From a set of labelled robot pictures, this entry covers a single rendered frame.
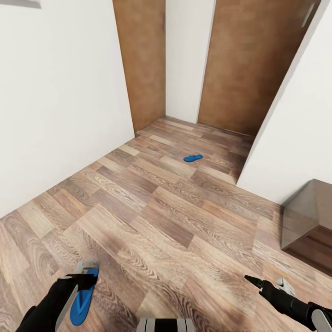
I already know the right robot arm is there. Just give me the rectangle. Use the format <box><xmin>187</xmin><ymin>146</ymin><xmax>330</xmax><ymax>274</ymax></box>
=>
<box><xmin>245</xmin><ymin>275</ymin><xmax>332</xmax><ymax>332</ymax></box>

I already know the sandal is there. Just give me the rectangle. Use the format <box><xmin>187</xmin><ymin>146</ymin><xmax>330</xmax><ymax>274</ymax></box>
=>
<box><xmin>70</xmin><ymin>269</ymin><xmax>99</xmax><ymax>326</ymax></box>
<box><xmin>184</xmin><ymin>154</ymin><xmax>203</xmax><ymax>162</ymax></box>

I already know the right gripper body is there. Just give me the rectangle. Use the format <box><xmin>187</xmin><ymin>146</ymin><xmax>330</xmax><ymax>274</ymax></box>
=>
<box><xmin>261</xmin><ymin>280</ymin><xmax>296</xmax><ymax>320</ymax></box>

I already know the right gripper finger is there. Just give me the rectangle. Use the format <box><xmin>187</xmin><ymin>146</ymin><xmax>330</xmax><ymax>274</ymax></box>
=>
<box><xmin>245</xmin><ymin>275</ymin><xmax>265</xmax><ymax>289</ymax></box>

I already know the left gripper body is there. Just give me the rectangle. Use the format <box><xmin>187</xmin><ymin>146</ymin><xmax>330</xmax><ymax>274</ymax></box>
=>
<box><xmin>67</xmin><ymin>273</ymin><xmax>94</xmax><ymax>292</ymax></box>

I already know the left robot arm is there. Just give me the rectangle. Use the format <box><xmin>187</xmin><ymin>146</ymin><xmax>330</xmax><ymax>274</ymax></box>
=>
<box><xmin>15</xmin><ymin>261</ymin><xmax>101</xmax><ymax>332</ymax></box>

